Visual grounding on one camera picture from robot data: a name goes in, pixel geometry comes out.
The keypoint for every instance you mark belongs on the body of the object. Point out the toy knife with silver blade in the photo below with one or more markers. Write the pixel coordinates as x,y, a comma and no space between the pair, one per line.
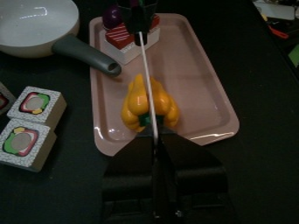
150,96

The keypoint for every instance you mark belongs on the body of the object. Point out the yellow background object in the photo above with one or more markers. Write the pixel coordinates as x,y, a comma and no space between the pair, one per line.
265,18

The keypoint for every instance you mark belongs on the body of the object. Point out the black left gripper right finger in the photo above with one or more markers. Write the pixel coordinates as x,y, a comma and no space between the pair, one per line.
198,180

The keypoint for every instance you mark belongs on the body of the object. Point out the red orange hand tool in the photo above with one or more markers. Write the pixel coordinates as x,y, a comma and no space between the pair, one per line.
280,32

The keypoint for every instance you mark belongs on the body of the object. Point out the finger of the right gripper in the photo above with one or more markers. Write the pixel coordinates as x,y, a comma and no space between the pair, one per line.
146,17
128,14

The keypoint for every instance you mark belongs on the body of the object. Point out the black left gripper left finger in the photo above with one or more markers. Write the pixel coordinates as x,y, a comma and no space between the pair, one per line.
126,183

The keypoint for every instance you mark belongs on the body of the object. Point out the grey flat box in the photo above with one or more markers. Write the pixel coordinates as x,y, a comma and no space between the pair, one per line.
278,10

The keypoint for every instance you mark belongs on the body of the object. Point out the yellow toy squash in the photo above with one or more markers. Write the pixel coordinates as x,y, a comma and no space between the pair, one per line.
134,108

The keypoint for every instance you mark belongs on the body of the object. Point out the red striped toy steak block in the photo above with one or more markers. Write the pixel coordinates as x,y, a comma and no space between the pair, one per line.
121,43

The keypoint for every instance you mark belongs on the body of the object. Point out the pink plastic tray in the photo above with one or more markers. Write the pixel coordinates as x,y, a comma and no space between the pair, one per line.
194,87

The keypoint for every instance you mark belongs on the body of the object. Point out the purple toy eggplant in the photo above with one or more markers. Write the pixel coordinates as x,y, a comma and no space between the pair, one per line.
113,16

